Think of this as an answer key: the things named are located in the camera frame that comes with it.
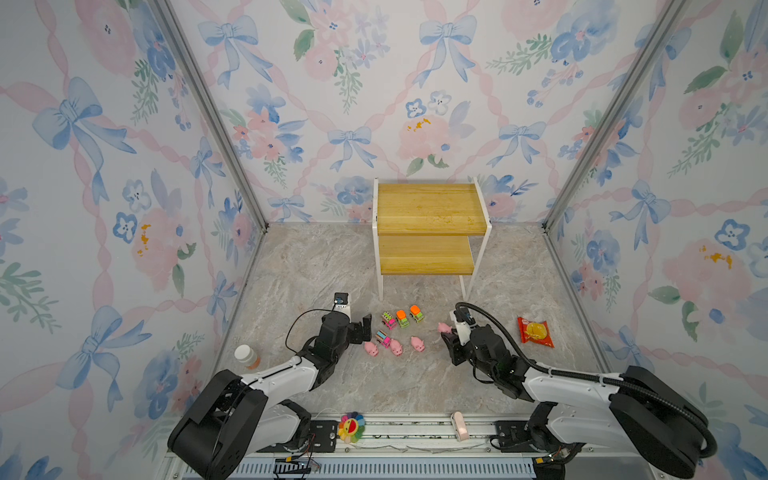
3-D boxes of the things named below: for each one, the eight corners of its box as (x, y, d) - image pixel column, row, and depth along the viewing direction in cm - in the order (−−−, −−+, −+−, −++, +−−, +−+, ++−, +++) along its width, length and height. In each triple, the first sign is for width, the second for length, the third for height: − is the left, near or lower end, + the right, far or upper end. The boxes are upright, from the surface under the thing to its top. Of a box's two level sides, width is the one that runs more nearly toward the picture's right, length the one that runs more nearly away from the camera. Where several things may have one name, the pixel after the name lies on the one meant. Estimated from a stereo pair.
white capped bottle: (243, 370, 86) (231, 360, 80) (247, 355, 89) (236, 344, 83) (258, 370, 86) (247, 360, 80) (262, 355, 89) (252, 344, 83)
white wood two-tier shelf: (375, 302, 101) (371, 229, 73) (377, 257, 113) (373, 179, 85) (464, 303, 101) (493, 229, 73) (455, 257, 113) (478, 179, 85)
